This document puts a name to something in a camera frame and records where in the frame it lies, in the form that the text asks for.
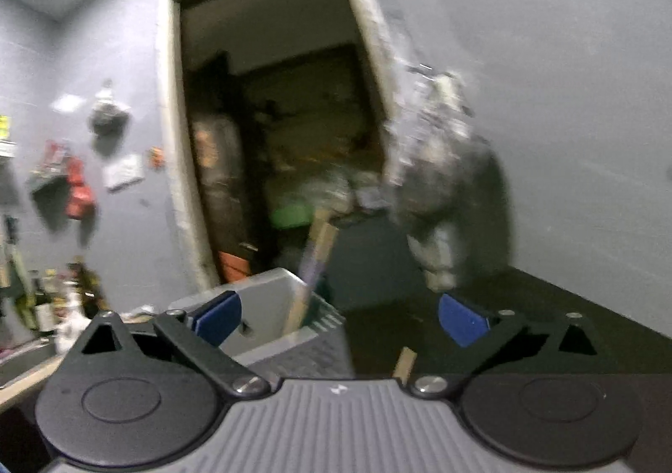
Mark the red plastic bag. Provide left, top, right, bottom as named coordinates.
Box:
left=66, top=157, right=96, bottom=221

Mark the purple wooden chopstick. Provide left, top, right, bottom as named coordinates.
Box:
left=283, top=220, right=338, bottom=334

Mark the grey perforated utensil basket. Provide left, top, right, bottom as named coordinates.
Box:
left=220, top=268, right=355, bottom=384

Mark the orange wall hook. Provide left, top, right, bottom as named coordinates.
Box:
left=148, top=147, right=164, bottom=171

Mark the white wall switch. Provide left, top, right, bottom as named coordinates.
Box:
left=102, top=154, right=144, bottom=191

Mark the clear plastic bag of scraps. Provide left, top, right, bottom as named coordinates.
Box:
left=384, top=66, right=512, bottom=292

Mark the grey bag on wall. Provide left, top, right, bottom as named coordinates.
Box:
left=89, top=80, right=130, bottom=136

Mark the dark glass bottle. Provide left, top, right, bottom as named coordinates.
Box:
left=71, top=257, right=108, bottom=319

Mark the green box on shelf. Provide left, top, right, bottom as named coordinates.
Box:
left=270, top=202, right=314, bottom=230

